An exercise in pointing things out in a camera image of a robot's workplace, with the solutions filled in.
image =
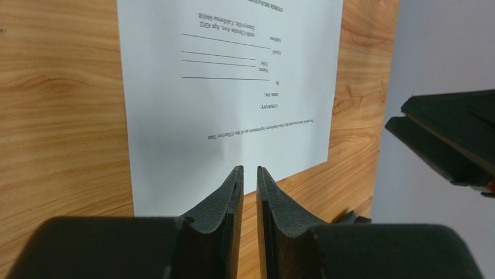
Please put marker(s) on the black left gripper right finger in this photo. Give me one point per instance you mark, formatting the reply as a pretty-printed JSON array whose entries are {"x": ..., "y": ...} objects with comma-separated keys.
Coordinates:
[{"x": 294, "y": 243}]

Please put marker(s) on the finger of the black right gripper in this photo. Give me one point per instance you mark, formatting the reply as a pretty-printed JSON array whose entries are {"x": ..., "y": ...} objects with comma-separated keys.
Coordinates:
[{"x": 453, "y": 134}]

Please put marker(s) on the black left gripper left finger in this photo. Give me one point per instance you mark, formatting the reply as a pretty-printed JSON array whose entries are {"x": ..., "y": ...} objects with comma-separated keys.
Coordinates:
[{"x": 201, "y": 243}]

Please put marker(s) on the dark blue folded cloth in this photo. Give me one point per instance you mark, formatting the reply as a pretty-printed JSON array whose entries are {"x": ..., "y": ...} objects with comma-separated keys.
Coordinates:
[{"x": 351, "y": 218}]

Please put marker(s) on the white paper sheet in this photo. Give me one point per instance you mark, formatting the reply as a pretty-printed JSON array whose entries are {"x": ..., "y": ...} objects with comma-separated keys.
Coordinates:
[{"x": 210, "y": 85}]

